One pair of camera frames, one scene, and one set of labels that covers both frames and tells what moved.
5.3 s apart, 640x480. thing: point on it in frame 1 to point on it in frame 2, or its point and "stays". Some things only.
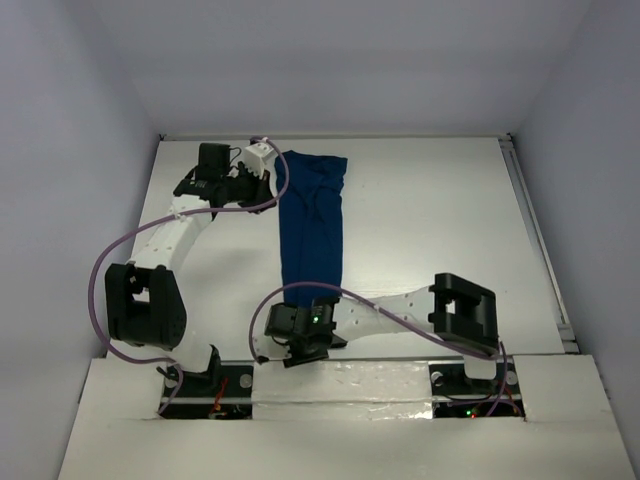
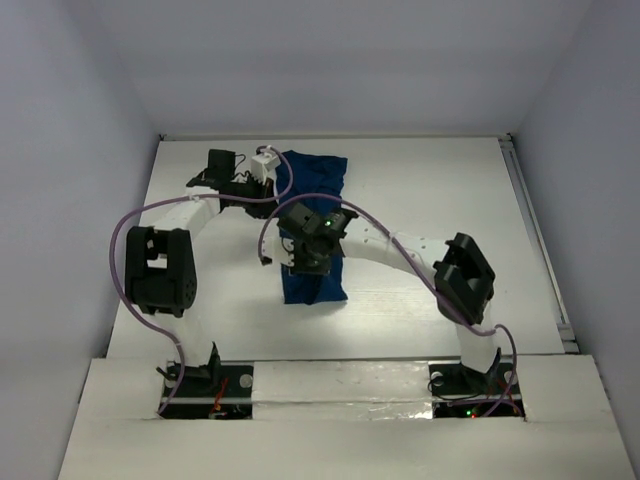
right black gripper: (299, 355) to (323, 268)
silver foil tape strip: (343, 389) stays
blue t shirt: (310, 190) stays
